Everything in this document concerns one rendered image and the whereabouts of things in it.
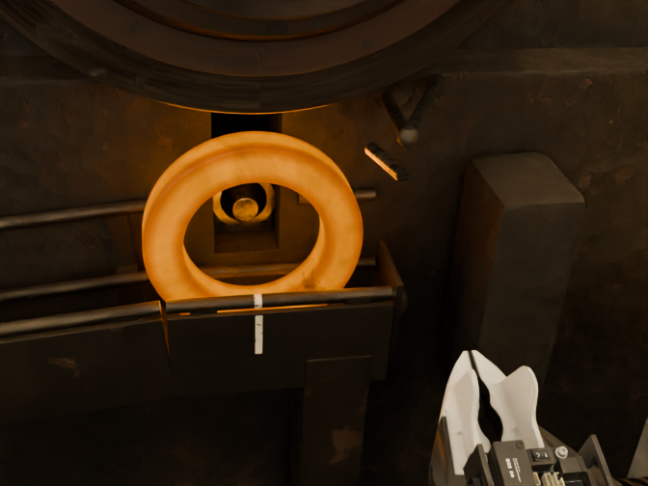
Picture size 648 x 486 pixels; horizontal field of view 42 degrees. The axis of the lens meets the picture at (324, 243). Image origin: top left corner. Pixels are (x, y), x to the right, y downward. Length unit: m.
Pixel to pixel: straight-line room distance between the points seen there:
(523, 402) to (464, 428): 0.04
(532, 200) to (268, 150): 0.22
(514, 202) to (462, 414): 0.22
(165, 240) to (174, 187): 0.05
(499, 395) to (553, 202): 0.20
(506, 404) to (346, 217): 0.22
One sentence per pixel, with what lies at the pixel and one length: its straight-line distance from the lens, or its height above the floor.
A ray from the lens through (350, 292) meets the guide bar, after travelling 0.72.
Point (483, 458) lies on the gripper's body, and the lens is 0.49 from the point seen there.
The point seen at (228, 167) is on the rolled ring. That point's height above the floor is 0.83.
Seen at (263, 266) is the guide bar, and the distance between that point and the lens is 0.76.
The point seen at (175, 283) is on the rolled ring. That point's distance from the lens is 0.72.
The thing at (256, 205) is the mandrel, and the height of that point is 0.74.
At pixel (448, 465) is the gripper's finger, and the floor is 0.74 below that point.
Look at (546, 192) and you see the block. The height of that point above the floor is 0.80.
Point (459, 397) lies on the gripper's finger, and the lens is 0.56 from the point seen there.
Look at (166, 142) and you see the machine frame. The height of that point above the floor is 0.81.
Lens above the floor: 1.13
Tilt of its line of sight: 32 degrees down
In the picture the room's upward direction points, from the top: 3 degrees clockwise
